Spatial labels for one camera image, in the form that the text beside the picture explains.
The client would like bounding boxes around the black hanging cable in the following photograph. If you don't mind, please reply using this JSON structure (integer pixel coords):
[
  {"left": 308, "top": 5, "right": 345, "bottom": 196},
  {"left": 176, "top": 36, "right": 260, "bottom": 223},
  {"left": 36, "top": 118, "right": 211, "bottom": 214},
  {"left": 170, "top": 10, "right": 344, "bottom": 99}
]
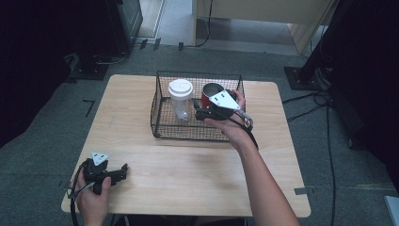
[{"left": 193, "top": 0, "right": 215, "bottom": 49}]

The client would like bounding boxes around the dark cabinet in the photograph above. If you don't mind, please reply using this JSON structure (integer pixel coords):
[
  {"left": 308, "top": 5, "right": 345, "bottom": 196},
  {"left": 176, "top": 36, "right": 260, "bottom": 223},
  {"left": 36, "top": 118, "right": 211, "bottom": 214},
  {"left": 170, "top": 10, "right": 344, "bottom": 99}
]
[{"left": 104, "top": 0, "right": 144, "bottom": 55}]

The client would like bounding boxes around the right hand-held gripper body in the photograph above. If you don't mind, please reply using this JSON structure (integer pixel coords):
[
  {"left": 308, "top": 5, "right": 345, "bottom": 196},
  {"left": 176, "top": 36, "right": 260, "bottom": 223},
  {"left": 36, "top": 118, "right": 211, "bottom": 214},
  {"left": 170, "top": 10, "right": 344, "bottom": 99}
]
[{"left": 194, "top": 89, "right": 245, "bottom": 122}]

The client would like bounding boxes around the silver cable connector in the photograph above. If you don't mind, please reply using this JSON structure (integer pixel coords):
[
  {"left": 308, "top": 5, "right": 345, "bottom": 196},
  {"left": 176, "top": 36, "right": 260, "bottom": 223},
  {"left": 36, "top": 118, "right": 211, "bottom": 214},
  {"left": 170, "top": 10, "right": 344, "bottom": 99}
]
[{"left": 237, "top": 108, "right": 254, "bottom": 127}]

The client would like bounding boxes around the black stand base plate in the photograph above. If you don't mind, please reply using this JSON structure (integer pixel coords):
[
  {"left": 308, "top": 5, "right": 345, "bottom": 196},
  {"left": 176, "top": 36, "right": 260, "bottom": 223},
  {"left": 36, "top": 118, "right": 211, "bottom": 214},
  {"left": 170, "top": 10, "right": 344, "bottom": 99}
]
[
  {"left": 283, "top": 65, "right": 332, "bottom": 92},
  {"left": 64, "top": 52, "right": 110, "bottom": 83}
]

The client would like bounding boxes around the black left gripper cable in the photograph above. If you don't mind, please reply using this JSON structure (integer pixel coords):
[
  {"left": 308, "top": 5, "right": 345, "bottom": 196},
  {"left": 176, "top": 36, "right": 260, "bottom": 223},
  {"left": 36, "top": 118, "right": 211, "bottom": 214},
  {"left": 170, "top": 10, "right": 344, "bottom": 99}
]
[{"left": 69, "top": 158, "right": 97, "bottom": 226}]

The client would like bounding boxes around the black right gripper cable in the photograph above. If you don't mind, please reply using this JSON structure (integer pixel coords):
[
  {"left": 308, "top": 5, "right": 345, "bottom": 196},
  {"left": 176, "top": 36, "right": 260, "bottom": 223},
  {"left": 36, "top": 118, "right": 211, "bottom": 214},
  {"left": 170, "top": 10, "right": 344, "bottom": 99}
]
[{"left": 215, "top": 107, "right": 260, "bottom": 151}]

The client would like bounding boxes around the black floor cable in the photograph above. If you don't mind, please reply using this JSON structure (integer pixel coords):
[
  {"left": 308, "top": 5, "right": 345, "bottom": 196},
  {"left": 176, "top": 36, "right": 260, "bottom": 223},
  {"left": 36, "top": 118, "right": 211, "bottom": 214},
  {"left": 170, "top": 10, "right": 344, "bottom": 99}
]
[
  {"left": 281, "top": 90, "right": 330, "bottom": 124},
  {"left": 319, "top": 92, "right": 337, "bottom": 226}
]

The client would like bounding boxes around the person's right hand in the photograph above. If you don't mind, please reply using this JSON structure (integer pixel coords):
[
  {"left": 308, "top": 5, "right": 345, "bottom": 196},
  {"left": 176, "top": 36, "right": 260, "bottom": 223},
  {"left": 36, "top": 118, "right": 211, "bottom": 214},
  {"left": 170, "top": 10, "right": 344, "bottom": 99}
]
[{"left": 203, "top": 89, "right": 257, "bottom": 153}]

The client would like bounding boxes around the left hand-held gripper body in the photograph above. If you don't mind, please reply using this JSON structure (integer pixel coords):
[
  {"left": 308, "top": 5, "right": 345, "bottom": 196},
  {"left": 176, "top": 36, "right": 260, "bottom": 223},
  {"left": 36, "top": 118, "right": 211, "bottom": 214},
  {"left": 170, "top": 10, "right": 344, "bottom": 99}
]
[{"left": 82, "top": 152, "right": 113, "bottom": 196}]

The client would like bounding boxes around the person's left hand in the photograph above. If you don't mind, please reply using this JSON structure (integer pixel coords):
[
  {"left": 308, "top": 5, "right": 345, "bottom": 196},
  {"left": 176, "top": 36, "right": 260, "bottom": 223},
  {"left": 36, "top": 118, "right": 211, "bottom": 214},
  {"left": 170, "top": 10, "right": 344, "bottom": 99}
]
[{"left": 73, "top": 170, "right": 113, "bottom": 223}]

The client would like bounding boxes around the black wire basket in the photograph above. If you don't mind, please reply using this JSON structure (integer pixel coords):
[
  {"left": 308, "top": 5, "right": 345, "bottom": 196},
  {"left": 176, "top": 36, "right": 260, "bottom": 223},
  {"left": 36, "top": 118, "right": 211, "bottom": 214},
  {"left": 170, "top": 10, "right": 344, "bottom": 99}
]
[{"left": 150, "top": 70, "right": 246, "bottom": 143}]

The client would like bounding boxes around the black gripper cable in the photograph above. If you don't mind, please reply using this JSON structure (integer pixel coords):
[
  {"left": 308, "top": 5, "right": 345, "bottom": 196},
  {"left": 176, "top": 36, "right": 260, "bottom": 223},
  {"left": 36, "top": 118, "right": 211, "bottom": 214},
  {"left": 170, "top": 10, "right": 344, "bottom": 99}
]
[
  {"left": 215, "top": 107, "right": 260, "bottom": 151},
  {"left": 69, "top": 158, "right": 97, "bottom": 226}
]

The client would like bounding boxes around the clear bottle with white lid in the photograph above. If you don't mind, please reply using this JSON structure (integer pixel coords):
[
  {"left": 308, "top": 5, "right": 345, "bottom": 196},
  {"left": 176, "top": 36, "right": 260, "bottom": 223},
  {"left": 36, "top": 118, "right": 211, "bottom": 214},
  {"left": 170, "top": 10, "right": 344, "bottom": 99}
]
[{"left": 168, "top": 78, "right": 195, "bottom": 122}]

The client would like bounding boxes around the light wooden cabinet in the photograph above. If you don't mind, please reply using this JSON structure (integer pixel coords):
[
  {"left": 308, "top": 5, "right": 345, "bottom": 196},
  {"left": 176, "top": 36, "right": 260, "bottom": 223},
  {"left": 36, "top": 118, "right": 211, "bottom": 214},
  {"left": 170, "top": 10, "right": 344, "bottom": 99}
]
[{"left": 192, "top": 0, "right": 338, "bottom": 55}]

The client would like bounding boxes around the red metal cup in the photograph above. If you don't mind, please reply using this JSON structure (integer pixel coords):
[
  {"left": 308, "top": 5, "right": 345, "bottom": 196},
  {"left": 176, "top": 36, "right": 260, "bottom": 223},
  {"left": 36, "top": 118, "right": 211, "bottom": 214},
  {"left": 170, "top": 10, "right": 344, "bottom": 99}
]
[{"left": 200, "top": 82, "right": 229, "bottom": 111}]

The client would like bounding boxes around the grey tape strip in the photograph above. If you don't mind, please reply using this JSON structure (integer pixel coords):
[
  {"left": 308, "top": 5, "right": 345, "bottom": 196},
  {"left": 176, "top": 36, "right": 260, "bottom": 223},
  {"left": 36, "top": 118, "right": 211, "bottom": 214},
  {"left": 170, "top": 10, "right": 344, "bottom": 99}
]
[{"left": 294, "top": 186, "right": 315, "bottom": 196}]

